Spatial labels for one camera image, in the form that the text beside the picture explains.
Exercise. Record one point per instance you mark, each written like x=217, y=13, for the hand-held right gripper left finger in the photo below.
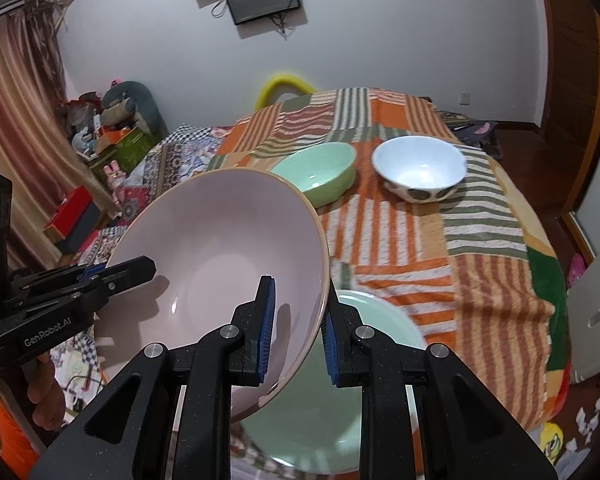
x=265, y=330

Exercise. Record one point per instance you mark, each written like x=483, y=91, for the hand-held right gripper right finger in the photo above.
x=331, y=350

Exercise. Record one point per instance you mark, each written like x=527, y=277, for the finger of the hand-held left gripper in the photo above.
x=92, y=271
x=129, y=272

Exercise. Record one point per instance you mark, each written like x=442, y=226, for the green plate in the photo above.
x=300, y=425

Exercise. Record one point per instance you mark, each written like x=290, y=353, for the pink bowl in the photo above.
x=214, y=245

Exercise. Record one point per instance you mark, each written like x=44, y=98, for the green bowl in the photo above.
x=315, y=167

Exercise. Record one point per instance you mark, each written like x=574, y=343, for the white bowl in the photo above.
x=420, y=160

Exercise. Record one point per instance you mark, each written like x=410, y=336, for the person's left forearm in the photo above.
x=9, y=435

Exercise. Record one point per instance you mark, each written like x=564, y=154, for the person's left hand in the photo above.
x=47, y=395

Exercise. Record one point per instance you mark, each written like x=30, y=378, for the red box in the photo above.
x=72, y=207

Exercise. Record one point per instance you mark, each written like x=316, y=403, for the pink rabbit toy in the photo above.
x=114, y=175

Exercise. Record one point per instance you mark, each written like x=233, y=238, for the green cardboard box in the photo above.
x=132, y=152

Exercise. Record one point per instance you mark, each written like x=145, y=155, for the patterned patchwork blanket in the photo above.
x=179, y=155

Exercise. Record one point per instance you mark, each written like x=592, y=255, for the pile of small toys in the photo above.
x=84, y=120

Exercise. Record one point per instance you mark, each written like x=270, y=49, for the striped patchwork cloth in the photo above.
x=480, y=270

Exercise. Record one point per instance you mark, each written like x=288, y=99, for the striped brown curtain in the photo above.
x=19, y=110

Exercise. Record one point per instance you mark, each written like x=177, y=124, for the yellow cartoon slipper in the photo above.
x=552, y=437

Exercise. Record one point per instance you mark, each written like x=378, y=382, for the yellow foam tube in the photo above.
x=275, y=82

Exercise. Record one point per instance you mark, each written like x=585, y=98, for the pink slipper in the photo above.
x=576, y=269

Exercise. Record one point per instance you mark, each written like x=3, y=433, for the dark bag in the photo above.
x=475, y=132

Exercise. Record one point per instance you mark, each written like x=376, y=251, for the wooden wardrobe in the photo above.
x=592, y=185

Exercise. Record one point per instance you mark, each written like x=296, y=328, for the brown room door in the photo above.
x=570, y=60

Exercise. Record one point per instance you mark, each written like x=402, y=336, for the wall socket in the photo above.
x=466, y=98

